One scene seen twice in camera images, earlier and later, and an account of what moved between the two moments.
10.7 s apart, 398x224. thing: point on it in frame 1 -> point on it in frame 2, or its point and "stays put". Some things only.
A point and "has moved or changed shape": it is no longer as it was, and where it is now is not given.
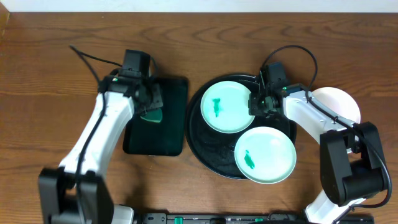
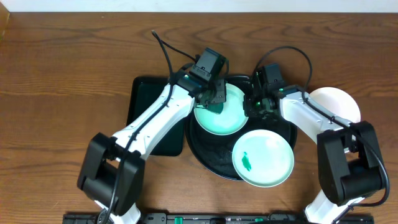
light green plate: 224,107 has moved or changed shape
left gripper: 152,99 -> 216,95
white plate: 339,102 stays put
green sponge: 153,115 has moved or changed shape
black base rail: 275,218 stays put
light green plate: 265,155 stays put
